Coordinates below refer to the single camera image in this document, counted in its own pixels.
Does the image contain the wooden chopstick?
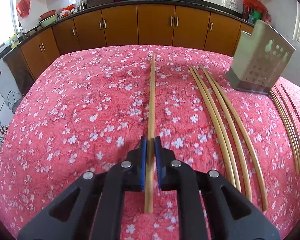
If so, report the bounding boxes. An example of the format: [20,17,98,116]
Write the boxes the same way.
[201,65,268,211]
[281,85,300,123]
[200,65,252,201]
[189,67,236,186]
[269,85,300,174]
[144,53,155,214]
[192,67,241,192]
[275,86,300,172]
[269,90,300,174]

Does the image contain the lower wooden kitchen cabinets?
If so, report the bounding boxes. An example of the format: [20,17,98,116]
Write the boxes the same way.
[3,4,253,80]

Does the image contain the perforated metal utensil holder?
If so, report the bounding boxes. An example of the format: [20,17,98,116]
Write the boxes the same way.
[226,20,295,95]

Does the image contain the red floral tablecloth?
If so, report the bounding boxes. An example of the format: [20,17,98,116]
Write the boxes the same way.
[0,46,300,237]

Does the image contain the red bag with bottles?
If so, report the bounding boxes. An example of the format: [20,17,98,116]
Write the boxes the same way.
[242,0,272,24]

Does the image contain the black countertop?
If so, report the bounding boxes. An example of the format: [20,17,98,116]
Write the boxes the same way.
[0,0,256,66]

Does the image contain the yellow detergent bottle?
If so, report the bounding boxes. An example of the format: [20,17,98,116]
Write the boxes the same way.
[10,33,19,49]

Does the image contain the green and red basins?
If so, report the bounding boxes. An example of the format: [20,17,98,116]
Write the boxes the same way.
[38,10,59,28]

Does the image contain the red plastic bag on wall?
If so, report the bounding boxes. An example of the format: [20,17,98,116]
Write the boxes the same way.
[16,0,31,18]

